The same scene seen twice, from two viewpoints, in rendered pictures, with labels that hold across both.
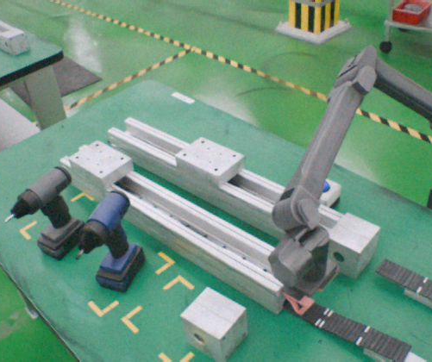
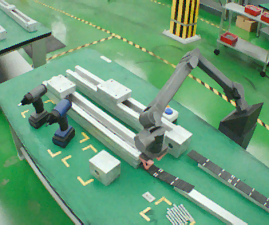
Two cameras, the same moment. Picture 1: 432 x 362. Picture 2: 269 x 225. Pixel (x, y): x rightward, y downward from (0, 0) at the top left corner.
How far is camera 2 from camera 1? 0.23 m
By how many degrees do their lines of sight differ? 3
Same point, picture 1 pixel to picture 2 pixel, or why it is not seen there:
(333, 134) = (174, 84)
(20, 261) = (20, 126)
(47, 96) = (39, 52)
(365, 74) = (193, 59)
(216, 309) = (106, 160)
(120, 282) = (62, 142)
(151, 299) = (76, 153)
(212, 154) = (115, 88)
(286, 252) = (143, 136)
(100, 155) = (61, 82)
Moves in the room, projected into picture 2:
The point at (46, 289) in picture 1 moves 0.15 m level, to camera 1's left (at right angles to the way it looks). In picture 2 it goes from (30, 140) to (7, 138)
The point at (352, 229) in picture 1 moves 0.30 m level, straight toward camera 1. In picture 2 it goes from (179, 133) to (160, 179)
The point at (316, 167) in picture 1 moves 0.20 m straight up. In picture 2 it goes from (164, 98) to (170, 55)
